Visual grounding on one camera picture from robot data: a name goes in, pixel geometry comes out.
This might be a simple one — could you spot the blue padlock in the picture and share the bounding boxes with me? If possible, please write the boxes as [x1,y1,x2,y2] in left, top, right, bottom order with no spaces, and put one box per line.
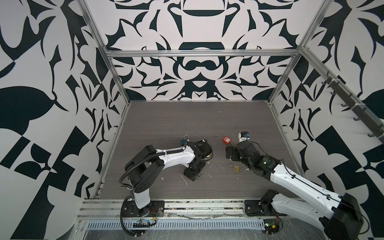
[180,135,190,148]

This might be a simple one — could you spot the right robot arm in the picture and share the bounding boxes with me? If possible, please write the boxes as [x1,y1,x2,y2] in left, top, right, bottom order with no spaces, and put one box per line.
[226,140,366,240]

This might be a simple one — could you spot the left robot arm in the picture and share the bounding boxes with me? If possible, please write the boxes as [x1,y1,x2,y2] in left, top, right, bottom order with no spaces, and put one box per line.
[119,140,213,210]

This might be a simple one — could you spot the large brass padlock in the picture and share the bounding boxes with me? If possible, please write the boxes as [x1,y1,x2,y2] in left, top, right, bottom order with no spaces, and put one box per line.
[229,162,241,173]

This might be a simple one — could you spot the red padlock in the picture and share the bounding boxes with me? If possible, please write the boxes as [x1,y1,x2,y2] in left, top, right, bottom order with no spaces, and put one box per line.
[215,135,232,145]

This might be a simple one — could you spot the right green circuit board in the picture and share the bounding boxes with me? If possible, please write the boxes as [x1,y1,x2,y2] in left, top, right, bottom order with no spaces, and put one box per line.
[262,219,281,236]

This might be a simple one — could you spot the green circuit board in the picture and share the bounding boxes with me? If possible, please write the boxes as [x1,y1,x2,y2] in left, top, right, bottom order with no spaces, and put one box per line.
[132,218,157,228]
[262,219,281,236]

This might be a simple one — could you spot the left green circuit board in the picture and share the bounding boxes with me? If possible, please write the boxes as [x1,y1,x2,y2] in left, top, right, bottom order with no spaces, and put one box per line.
[132,218,157,228]

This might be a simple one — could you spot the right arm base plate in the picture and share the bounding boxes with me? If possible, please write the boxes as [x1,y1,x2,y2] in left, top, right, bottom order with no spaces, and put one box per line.
[244,200,286,217]

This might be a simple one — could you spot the white slotted cable duct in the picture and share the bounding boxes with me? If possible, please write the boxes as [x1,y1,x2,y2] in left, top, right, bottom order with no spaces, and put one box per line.
[87,219,265,231]

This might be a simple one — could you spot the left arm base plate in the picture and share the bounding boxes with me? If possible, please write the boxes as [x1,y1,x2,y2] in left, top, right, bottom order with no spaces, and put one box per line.
[122,201,165,218]

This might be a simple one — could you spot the aluminium mounting rail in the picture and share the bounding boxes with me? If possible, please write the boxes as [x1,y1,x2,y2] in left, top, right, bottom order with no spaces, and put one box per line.
[76,197,331,220]

